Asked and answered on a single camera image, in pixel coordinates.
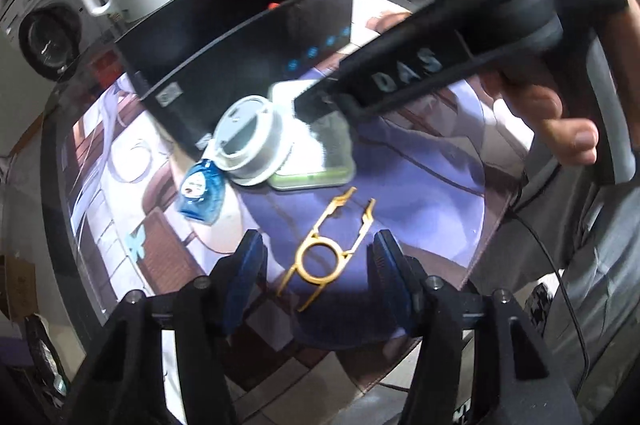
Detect brown cardboard box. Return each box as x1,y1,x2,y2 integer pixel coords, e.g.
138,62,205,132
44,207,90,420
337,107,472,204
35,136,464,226
0,255,38,321

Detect yellow keycap puller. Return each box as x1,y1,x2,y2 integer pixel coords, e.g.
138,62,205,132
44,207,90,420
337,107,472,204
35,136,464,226
274,187,377,313

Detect printed desk mat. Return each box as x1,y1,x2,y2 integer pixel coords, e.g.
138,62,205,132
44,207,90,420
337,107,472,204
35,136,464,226
62,0,536,356

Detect black cardboard box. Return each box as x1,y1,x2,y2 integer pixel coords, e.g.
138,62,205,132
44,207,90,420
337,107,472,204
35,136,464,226
114,0,361,158

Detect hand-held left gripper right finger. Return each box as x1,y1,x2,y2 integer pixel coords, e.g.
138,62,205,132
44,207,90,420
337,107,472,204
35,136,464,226
367,230,583,425

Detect red cardboard box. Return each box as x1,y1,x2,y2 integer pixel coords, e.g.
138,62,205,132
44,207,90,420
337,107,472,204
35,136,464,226
82,52,126,93

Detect person's right hand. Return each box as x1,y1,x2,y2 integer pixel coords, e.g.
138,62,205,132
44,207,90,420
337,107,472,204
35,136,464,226
480,0,628,168

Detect black cable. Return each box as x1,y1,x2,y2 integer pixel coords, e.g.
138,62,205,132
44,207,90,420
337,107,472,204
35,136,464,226
510,210,591,386

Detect person's grey trousers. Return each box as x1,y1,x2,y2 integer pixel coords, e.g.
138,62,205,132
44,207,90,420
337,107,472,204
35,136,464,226
520,25,640,406

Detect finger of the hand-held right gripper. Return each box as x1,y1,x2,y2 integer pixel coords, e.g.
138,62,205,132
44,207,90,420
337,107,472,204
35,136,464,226
295,77,361,126

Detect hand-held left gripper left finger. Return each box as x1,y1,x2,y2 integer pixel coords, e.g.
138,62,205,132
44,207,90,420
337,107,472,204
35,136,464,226
75,230,268,425

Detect black trash bag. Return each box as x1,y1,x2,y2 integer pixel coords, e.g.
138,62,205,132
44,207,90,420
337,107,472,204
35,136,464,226
25,312,68,398

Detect white washing machine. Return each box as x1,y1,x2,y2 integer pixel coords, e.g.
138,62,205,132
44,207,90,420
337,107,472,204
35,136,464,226
0,0,116,80

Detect green plastic case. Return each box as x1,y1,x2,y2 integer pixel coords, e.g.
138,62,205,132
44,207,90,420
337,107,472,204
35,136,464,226
267,80,357,192

